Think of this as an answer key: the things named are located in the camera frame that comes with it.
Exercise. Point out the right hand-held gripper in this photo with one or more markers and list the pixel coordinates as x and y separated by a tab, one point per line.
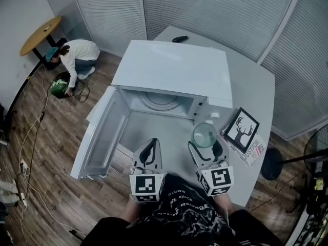
217	179

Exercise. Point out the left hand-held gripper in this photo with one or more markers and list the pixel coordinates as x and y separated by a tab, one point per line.
146	184

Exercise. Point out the green glass bowl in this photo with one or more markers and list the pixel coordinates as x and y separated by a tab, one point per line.
205	137

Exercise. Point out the white microwave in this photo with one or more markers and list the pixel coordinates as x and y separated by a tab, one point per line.
174	68

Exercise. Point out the person's left forearm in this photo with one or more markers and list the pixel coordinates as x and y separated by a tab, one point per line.
132	213

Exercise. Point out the person's right forearm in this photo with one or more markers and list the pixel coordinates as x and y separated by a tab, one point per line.
224	205

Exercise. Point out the black framed deer picture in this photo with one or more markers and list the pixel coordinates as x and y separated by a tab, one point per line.
242	131

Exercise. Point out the white magazine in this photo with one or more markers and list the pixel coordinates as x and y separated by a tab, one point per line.
254	153

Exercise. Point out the black standing fan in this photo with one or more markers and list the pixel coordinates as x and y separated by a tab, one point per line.
271	164

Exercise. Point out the person's black printed clothing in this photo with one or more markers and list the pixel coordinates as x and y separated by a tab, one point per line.
184	219

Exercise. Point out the grey table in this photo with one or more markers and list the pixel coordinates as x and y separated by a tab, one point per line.
256	93

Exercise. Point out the black metal stand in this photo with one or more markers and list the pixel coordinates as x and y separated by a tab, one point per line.
75	234

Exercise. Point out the black remote control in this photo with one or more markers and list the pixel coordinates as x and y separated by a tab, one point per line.
180	38

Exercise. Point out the white power strip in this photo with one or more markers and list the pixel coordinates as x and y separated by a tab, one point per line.
24	167
23	199

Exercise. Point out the round wooden table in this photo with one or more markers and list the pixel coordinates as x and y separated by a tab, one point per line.
38	37

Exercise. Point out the small black device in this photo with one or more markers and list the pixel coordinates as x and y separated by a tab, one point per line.
47	28

